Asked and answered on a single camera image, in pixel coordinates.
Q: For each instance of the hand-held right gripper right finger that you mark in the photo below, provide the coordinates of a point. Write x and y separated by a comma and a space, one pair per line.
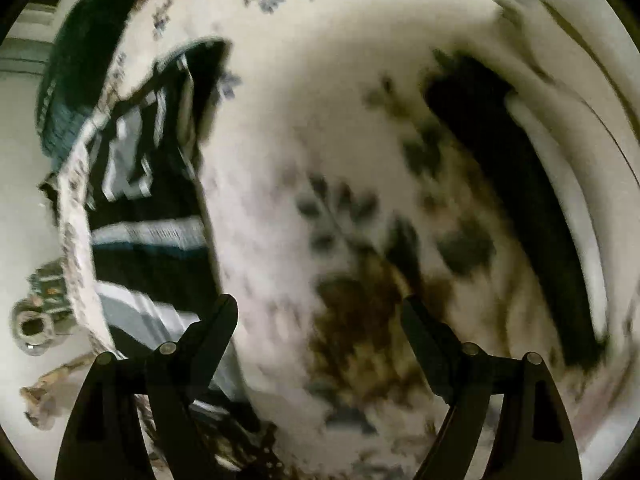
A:
417, 327

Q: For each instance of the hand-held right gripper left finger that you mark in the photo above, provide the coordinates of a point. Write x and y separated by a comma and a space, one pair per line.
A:
220, 321

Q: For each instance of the black white striped garment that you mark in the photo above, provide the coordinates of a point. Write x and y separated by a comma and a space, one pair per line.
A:
145, 240

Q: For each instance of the floral white bedsheet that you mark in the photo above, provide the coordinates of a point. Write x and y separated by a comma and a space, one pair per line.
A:
320, 160

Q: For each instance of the white pillow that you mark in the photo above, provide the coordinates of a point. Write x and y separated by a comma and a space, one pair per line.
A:
570, 125

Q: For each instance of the dark teal cloth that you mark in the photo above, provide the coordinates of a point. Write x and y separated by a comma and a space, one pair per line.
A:
75, 80

